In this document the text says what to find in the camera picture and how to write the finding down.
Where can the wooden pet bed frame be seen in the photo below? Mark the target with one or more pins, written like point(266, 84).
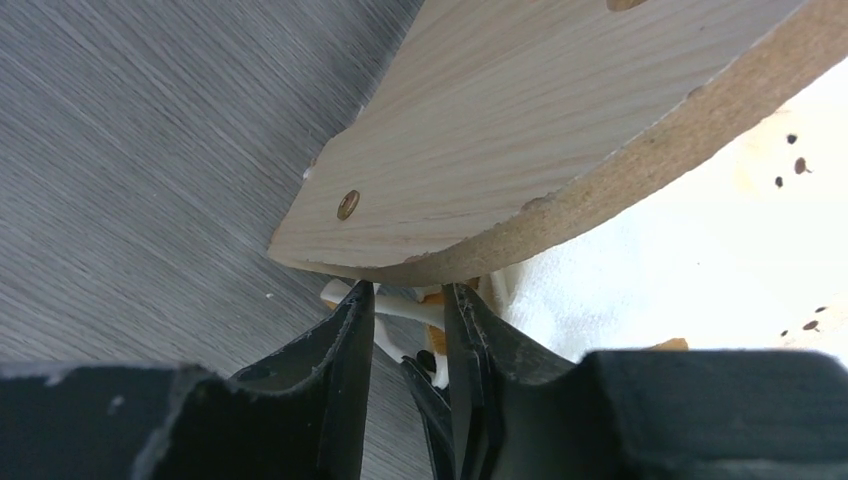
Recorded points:
point(503, 128)

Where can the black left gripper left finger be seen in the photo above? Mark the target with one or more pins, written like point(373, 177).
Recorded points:
point(318, 385)

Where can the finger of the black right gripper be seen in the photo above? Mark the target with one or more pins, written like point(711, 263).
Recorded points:
point(434, 407)

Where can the large bear print cushion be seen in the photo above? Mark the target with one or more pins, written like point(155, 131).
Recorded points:
point(748, 250)

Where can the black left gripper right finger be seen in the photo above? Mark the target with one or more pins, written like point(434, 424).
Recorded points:
point(504, 389)

